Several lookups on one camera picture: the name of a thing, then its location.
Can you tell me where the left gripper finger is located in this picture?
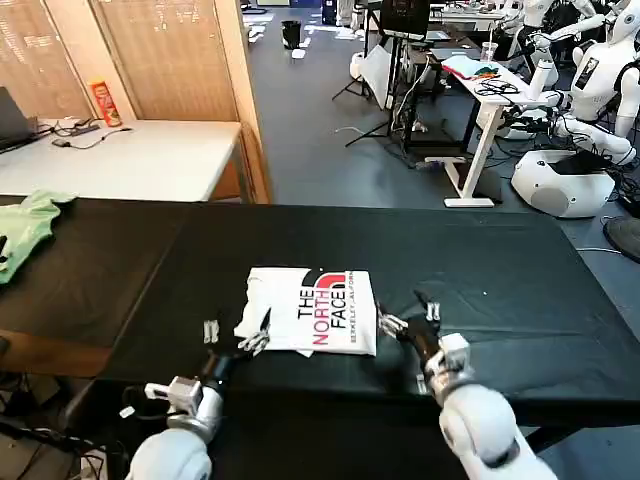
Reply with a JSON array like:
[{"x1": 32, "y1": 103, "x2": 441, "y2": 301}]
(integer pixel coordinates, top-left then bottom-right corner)
[
  {"x1": 202, "y1": 310, "x2": 224, "y2": 354},
  {"x1": 235, "y1": 306, "x2": 274, "y2": 357}
]

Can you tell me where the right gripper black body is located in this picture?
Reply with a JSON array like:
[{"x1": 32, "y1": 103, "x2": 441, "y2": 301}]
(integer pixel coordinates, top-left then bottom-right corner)
[{"x1": 399, "y1": 317, "x2": 444, "y2": 372}]

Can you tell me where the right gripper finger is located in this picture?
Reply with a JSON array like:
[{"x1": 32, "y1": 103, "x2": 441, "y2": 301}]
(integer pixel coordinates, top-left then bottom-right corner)
[
  {"x1": 413, "y1": 289, "x2": 442, "y2": 324},
  {"x1": 374, "y1": 302, "x2": 409, "y2": 342}
]

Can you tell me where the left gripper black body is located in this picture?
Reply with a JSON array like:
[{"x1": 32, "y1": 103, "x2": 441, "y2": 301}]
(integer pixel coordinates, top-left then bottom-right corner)
[{"x1": 199, "y1": 348, "x2": 251, "y2": 396}]

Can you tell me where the white printed t-shirt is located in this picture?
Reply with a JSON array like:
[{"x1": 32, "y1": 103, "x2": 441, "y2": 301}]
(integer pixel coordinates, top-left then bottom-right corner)
[{"x1": 233, "y1": 266, "x2": 378, "y2": 359}]

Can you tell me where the black tablecloth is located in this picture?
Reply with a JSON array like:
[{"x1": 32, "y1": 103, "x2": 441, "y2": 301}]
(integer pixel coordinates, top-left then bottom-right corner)
[
  {"x1": 94, "y1": 203, "x2": 640, "y2": 480},
  {"x1": 0, "y1": 195, "x2": 190, "y2": 375}
]

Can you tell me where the white desk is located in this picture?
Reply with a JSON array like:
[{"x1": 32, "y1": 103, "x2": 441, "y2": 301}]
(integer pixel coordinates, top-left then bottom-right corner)
[{"x1": 423, "y1": 48, "x2": 551, "y2": 209}]

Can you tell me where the white table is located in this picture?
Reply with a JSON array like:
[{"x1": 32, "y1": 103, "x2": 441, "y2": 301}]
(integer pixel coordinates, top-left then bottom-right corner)
[{"x1": 0, "y1": 117, "x2": 245, "y2": 204}]

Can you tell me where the black equipment stand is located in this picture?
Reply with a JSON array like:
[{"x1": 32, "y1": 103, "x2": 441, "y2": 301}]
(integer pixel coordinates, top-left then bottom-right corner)
[{"x1": 332, "y1": 29, "x2": 472, "y2": 169}]

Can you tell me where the light green cloth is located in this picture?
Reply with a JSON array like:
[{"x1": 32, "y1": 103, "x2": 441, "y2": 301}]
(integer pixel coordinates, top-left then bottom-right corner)
[{"x1": 0, "y1": 188, "x2": 79, "y2": 286}]

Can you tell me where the black power strip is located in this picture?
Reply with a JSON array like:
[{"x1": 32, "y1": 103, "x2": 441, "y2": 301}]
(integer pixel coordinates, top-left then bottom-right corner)
[{"x1": 52, "y1": 118, "x2": 102, "y2": 138}]

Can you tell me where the colourful cloth pile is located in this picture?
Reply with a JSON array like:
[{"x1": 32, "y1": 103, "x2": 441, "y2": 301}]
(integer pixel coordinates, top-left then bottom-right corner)
[{"x1": 442, "y1": 55, "x2": 504, "y2": 81}]

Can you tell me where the red snack can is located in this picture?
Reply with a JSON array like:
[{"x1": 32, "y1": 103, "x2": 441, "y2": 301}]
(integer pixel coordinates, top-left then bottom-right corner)
[{"x1": 90, "y1": 80, "x2": 124, "y2": 129}]

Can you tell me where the wooden pegboard partition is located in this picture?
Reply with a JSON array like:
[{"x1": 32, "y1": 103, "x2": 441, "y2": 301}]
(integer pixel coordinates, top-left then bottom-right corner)
[{"x1": 0, "y1": 0, "x2": 275, "y2": 205}]

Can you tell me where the white humanoid robot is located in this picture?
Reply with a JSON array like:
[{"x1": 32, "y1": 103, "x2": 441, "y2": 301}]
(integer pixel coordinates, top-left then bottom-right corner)
[
  {"x1": 527, "y1": 0, "x2": 640, "y2": 167},
  {"x1": 501, "y1": 0, "x2": 557, "y2": 32}
]

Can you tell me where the black laptop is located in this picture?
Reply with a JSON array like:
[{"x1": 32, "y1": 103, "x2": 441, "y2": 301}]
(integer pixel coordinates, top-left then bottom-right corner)
[{"x1": 0, "y1": 85, "x2": 41, "y2": 154}]

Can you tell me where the black monitor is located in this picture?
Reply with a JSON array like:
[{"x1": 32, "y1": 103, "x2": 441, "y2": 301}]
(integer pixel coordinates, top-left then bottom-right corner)
[{"x1": 380, "y1": 0, "x2": 432, "y2": 38}]

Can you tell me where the black waste bin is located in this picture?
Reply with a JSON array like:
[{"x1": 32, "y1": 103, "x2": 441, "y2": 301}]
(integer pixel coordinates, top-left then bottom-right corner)
[{"x1": 280, "y1": 19, "x2": 303, "y2": 51}]

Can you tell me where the black cable bundle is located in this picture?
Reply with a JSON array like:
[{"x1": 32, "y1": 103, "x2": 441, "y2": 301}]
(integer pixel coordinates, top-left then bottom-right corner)
[{"x1": 473, "y1": 78, "x2": 522, "y2": 98}]

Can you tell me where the grey cable with adapter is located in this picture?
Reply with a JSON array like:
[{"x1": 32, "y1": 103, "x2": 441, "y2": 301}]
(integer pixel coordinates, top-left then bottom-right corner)
[{"x1": 51, "y1": 127, "x2": 134, "y2": 151}]

